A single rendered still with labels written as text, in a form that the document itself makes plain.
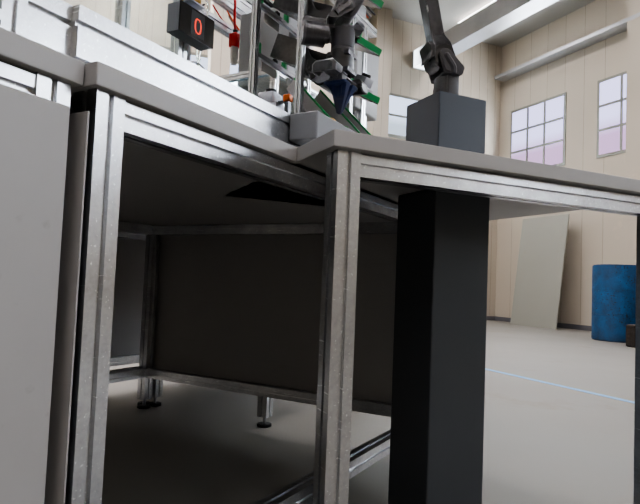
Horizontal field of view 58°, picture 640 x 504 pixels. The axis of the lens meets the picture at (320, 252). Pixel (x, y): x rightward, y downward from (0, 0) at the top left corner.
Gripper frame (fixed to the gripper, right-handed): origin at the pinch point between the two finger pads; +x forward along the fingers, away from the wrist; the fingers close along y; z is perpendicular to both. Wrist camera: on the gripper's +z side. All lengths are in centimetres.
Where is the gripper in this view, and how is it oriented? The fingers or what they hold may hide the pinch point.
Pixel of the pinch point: (340, 99)
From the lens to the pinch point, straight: 141.9
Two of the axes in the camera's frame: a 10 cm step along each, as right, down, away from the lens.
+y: -4.8, -0.7, -8.7
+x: -0.5, 10.0, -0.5
